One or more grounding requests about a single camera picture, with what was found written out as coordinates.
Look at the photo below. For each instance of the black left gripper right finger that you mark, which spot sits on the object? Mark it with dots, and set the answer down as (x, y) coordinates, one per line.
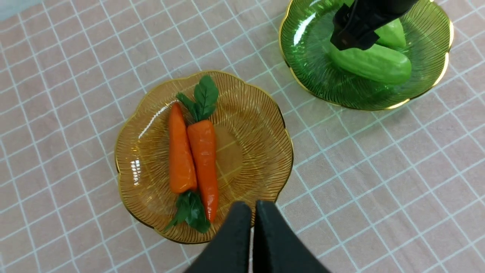
(276, 248)

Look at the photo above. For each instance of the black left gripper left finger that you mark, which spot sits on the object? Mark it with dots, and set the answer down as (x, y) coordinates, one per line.
(228, 251)

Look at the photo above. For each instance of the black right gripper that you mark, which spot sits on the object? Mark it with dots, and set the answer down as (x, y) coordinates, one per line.
(366, 14)

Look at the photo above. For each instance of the green bitter gourd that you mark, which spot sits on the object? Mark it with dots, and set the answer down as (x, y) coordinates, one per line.
(379, 63)
(391, 35)

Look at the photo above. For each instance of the orange carrot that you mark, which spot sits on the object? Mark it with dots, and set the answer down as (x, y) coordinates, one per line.
(182, 176)
(202, 140)

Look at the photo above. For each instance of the green glass plate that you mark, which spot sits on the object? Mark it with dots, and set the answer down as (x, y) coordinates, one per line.
(304, 37)

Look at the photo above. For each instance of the amber glass plate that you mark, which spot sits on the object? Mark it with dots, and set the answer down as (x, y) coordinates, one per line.
(254, 153)

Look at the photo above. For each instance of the pink checkered tablecloth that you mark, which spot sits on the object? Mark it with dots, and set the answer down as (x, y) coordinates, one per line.
(397, 191)

